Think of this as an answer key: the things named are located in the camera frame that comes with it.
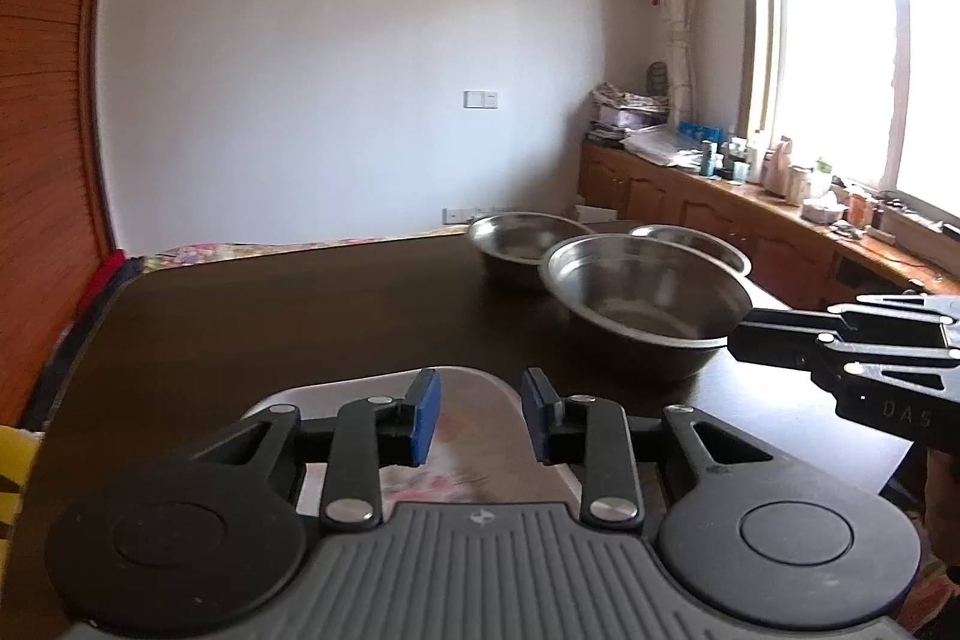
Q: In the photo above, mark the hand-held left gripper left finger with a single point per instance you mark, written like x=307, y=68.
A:
x=424, y=419

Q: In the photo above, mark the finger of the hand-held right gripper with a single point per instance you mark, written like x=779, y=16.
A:
x=772, y=347
x=787, y=319

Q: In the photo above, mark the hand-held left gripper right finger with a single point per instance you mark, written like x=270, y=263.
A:
x=536, y=415

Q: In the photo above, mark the white floral rectangular plate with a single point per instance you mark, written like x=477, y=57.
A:
x=472, y=400

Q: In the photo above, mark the medium stainless steel bowl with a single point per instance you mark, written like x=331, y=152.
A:
x=525, y=239
x=697, y=239

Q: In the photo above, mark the large stainless steel bowl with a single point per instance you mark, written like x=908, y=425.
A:
x=637, y=295

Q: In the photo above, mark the person's right hand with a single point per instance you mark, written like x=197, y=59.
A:
x=945, y=505

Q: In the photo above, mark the tissue box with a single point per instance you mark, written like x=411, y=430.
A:
x=821, y=209

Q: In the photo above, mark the orange jar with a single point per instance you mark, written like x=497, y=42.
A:
x=859, y=211

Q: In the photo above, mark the pink flask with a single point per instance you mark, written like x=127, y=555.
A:
x=780, y=168

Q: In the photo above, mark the brown wooden cabinet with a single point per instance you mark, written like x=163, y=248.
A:
x=675, y=205

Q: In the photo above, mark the cluster of toiletry bottles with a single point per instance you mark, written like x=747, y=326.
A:
x=720, y=156

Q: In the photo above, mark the white cardboard box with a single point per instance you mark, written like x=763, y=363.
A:
x=596, y=212

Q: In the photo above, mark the clear plastic bag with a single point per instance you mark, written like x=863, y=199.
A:
x=660, y=145

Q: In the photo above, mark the floral blanket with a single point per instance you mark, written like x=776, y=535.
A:
x=285, y=250

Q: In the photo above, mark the purple box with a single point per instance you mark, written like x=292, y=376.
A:
x=626, y=119

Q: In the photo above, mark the stack of newspapers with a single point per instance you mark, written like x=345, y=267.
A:
x=626, y=99

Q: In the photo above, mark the brown woven fan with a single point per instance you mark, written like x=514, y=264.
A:
x=658, y=78

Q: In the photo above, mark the wood framed window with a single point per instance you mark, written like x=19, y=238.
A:
x=840, y=48

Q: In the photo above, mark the red cloth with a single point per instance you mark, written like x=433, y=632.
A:
x=101, y=287

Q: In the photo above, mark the yellow cloth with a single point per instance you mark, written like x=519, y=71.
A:
x=19, y=475

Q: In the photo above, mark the brown slatted wooden wardrobe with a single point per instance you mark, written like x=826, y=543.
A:
x=45, y=123

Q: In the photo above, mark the low wall power sockets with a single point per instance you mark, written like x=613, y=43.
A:
x=465, y=214

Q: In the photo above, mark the white wall switch socket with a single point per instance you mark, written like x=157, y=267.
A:
x=480, y=99

